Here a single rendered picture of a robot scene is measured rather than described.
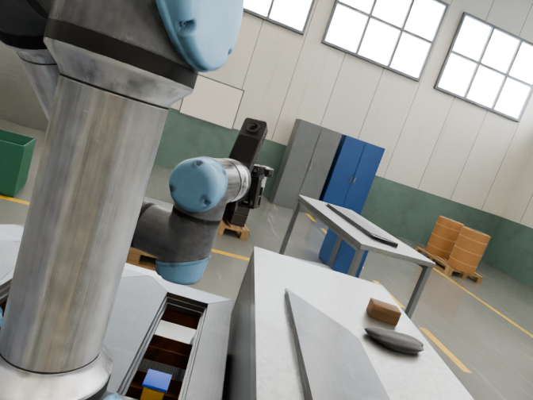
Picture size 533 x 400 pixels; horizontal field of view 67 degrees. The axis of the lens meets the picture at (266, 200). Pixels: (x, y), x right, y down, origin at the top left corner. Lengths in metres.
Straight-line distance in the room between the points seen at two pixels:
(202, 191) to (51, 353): 0.27
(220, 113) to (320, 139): 2.29
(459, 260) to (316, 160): 3.52
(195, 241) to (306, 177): 8.45
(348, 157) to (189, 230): 8.72
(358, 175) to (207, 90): 3.89
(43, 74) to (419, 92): 10.30
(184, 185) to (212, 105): 8.62
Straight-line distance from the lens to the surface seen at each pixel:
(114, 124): 0.32
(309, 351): 1.03
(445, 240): 9.28
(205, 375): 1.18
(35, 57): 0.47
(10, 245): 1.68
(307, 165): 8.97
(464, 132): 11.33
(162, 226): 0.61
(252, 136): 0.75
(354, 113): 9.90
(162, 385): 1.09
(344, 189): 9.35
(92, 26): 0.31
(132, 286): 1.52
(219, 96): 9.17
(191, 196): 0.56
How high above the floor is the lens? 1.54
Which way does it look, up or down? 10 degrees down
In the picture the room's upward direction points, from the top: 19 degrees clockwise
